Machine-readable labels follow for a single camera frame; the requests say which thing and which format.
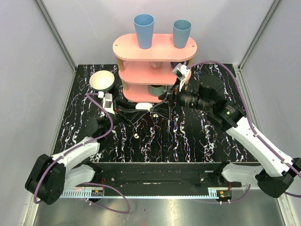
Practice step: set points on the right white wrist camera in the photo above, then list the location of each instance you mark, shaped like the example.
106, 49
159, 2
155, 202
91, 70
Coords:
181, 72

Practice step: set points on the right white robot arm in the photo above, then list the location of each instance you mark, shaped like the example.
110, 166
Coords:
276, 171

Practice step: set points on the white earbuds charging case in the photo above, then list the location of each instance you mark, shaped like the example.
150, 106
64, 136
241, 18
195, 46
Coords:
143, 106

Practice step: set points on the blue cup right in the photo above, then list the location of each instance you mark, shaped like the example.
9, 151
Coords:
181, 33

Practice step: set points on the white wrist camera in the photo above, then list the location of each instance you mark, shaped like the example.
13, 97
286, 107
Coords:
107, 100
181, 72

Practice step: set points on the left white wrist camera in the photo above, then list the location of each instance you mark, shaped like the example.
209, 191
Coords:
107, 100

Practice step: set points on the black marble mat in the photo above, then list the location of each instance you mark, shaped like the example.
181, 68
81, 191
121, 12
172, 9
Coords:
187, 137

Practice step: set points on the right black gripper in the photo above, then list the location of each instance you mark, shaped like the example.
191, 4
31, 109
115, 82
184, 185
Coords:
173, 94

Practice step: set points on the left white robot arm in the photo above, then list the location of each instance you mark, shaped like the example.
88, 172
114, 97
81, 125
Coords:
52, 175

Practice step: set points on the teal green mug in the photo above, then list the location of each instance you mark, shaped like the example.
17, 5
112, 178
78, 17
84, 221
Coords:
157, 90

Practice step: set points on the pink three-tier shelf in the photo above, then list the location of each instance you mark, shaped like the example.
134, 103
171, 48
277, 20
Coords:
139, 68

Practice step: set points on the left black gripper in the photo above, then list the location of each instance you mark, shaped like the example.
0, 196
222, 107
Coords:
117, 106

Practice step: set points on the tall blue cup left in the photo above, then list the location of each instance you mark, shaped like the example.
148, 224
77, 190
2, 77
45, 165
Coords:
144, 25

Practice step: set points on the pink mug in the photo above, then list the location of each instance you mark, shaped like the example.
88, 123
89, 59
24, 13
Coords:
155, 65

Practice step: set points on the white green bowl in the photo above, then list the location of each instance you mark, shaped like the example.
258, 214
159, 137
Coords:
102, 81

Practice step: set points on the navy blue mug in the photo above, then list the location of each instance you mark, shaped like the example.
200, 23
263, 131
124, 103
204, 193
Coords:
175, 64

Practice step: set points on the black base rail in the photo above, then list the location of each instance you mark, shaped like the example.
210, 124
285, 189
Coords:
162, 180

